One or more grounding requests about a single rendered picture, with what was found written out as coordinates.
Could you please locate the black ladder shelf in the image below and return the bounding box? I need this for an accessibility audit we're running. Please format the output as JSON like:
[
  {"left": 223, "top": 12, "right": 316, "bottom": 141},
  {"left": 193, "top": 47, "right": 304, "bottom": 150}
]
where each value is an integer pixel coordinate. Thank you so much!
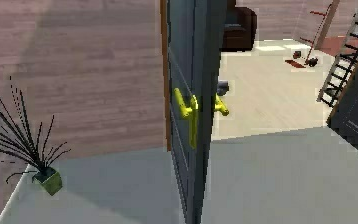
[{"left": 316, "top": 0, "right": 358, "bottom": 108}]

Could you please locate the dark grey cabinet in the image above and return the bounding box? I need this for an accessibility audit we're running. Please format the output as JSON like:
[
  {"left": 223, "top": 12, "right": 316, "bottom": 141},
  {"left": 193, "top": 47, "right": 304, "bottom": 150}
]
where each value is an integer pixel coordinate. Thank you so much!
[{"left": 326, "top": 46, "right": 358, "bottom": 160}]

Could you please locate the yellow door handle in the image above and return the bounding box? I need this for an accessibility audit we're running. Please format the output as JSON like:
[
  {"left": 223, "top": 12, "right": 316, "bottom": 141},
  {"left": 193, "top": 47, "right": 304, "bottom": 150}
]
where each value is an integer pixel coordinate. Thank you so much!
[
  {"left": 214, "top": 94, "right": 230, "bottom": 117},
  {"left": 173, "top": 87, "right": 200, "bottom": 150}
]

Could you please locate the dark brown armchair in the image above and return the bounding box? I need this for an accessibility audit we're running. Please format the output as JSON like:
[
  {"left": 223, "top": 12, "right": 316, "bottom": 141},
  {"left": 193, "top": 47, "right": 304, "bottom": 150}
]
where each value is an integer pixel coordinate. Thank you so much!
[{"left": 221, "top": 0, "right": 258, "bottom": 53}]

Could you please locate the dark spiky plant green pot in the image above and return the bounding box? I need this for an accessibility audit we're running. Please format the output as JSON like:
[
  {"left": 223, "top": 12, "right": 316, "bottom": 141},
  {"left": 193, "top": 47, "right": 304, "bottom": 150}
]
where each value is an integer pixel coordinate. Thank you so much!
[{"left": 0, "top": 76, "right": 72, "bottom": 197}]

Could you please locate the small grey round object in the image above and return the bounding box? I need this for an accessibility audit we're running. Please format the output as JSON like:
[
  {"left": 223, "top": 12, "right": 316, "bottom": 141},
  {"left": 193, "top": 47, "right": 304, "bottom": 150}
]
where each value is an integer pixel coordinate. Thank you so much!
[{"left": 216, "top": 80, "right": 230, "bottom": 97}]

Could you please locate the dark grey room door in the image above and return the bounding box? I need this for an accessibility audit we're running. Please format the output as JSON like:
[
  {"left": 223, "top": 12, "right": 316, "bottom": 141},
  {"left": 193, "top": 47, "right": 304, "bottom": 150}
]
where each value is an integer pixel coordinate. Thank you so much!
[{"left": 159, "top": 0, "right": 229, "bottom": 224}]

